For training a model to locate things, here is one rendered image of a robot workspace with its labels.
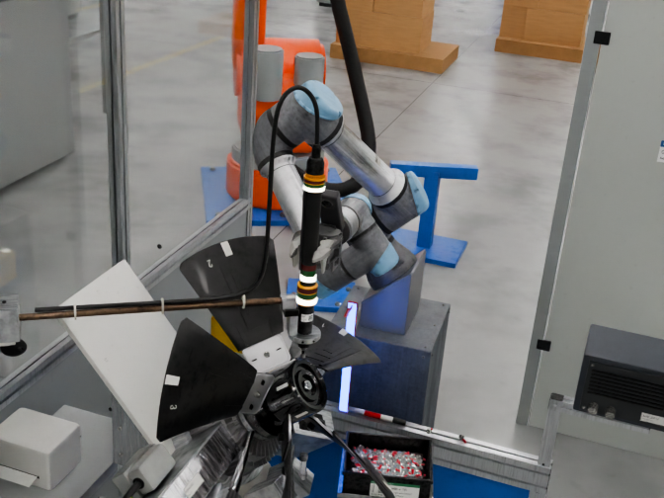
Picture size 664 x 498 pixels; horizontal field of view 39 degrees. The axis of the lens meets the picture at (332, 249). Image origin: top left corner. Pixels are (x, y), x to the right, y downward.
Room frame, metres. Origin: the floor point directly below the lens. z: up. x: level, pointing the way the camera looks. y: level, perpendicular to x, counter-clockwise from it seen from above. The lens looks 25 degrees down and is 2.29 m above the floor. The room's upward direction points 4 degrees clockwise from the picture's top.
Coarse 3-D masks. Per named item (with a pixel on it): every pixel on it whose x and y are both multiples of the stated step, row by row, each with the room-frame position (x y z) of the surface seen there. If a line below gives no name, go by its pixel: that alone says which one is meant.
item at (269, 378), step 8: (256, 376) 1.58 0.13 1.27; (264, 376) 1.59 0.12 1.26; (272, 376) 1.61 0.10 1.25; (256, 384) 1.58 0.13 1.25; (264, 384) 1.59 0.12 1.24; (264, 392) 1.60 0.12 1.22; (248, 400) 1.57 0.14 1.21; (256, 400) 1.58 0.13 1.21; (248, 408) 1.57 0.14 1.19; (256, 408) 1.59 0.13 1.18
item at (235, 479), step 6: (252, 432) 1.59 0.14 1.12; (252, 438) 1.58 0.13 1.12; (246, 444) 1.56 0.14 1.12; (246, 450) 1.54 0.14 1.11; (240, 456) 1.52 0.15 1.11; (246, 456) 1.52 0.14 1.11; (240, 462) 1.50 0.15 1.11; (246, 462) 1.51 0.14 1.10; (240, 468) 1.49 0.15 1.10; (234, 474) 1.47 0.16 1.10; (240, 474) 1.48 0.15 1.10; (234, 480) 1.46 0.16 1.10; (240, 480) 1.46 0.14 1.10; (228, 486) 1.45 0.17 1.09; (234, 486) 1.44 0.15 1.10
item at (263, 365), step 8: (280, 336) 1.71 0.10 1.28; (256, 344) 1.70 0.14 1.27; (264, 344) 1.70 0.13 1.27; (272, 344) 1.70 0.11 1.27; (280, 344) 1.70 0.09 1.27; (248, 352) 1.69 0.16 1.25; (256, 352) 1.69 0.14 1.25; (264, 352) 1.69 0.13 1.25; (272, 352) 1.69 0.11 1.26; (280, 352) 1.70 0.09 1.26; (288, 352) 1.70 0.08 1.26; (248, 360) 1.68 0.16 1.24; (256, 360) 1.68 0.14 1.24; (264, 360) 1.68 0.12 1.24; (272, 360) 1.68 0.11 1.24; (280, 360) 1.69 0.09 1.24; (288, 360) 1.69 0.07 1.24; (256, 368) 1.67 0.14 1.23; (264, 368) 1.67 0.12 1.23; (272, 368) 1.67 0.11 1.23
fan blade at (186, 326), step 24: (192, 336) 1.49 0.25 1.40; (192, 360) 1.47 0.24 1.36; (216, 360) 1.51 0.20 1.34; (240, 360) 1.55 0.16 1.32; (168, 384) 1.42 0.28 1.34; (192, 384) 1.45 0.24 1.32; (216, 384) 1.49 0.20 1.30; (240, 384) 1.54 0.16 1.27; (192, 408) 1.45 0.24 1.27; (216, 408) 1.50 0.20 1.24; (240, 408) 1.54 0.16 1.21; (168, 432) 1.40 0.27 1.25
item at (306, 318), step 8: (312, 152) 1.73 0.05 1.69; (320, 152) 1.73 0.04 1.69; (312, 160) 1.72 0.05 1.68; (320, 160) 1.72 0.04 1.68; (312, 168) 1.72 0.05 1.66; (320, 168) 1.72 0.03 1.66; (304, 312) 1.72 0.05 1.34; (312, 312) 1.73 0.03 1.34; (304, 320) 1.72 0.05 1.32; (312, 320) 1.73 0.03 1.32; (304, 328) 1.72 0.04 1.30; (304, 344) 1.72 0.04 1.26
